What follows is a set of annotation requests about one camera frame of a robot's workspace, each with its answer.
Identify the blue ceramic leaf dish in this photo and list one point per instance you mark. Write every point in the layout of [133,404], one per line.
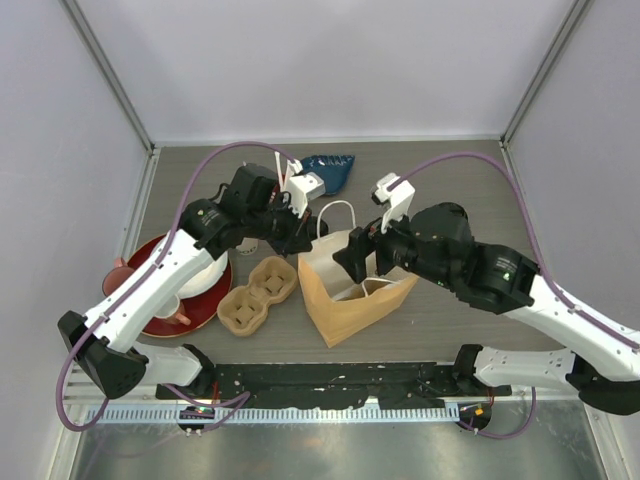
[333,170]

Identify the brown paper bag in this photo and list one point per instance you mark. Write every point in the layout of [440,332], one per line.
[339,306]

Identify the pink mug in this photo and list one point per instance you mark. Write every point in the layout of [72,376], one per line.
[117,276]

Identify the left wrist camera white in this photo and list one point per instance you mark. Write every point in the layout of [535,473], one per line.
[302,187]

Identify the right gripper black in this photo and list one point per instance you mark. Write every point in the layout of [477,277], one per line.
[362,242]

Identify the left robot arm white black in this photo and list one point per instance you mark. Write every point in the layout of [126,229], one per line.
[103,341]

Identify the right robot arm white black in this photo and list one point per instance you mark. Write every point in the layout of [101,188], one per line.
[599,358]

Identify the brown pulp cup carrier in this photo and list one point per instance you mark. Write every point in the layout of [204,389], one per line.
[245,308]

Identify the white slotted cable duct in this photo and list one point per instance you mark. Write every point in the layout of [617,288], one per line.
[185,415]

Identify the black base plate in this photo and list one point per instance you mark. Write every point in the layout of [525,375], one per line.
[338,386]

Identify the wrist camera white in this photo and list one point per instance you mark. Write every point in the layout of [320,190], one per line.
[302,187]
[395,196]

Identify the red round tray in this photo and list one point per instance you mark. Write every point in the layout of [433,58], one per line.
[200,310]

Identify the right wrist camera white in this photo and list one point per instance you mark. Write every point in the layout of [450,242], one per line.
[395,196]

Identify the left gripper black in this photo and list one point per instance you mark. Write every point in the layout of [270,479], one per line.
[298,238]

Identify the white paper plates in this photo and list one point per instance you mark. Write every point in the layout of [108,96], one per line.
[205,280]

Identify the stack of white paper cups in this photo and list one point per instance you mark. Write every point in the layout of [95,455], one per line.
[248,246]

